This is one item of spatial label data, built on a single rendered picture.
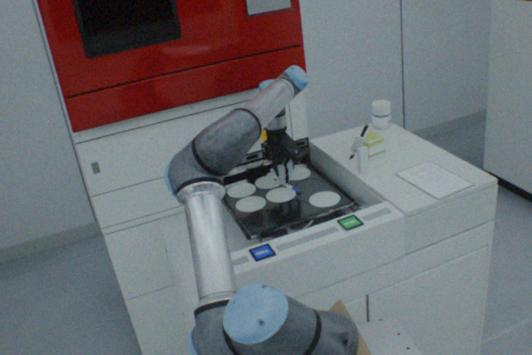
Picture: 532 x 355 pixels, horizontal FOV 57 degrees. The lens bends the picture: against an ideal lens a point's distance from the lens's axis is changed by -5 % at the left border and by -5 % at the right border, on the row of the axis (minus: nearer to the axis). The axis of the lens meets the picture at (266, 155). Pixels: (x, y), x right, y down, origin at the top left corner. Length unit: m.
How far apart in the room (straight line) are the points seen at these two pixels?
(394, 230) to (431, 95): 2.83
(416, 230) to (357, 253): 0.20
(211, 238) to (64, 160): 2.30
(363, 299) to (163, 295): 0.85
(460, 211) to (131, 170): 1.07
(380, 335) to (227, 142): 0.59
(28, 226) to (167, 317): 1.63
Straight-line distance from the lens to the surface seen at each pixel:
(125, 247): 1.91
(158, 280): 2.01
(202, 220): 1.15
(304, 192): 1.72
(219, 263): 1.11
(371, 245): 1.45
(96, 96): 1.64
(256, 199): 1.71
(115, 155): 1.76
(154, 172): 1.80
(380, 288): 1.56
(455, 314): 1.86
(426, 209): 1.51
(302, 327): 0.97
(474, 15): 4.34
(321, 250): 1.36
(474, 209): 1.64
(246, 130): 1.17
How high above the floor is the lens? 1.74
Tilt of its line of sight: 25 degrees down
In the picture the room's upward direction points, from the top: 8 degrees counter-clockwise
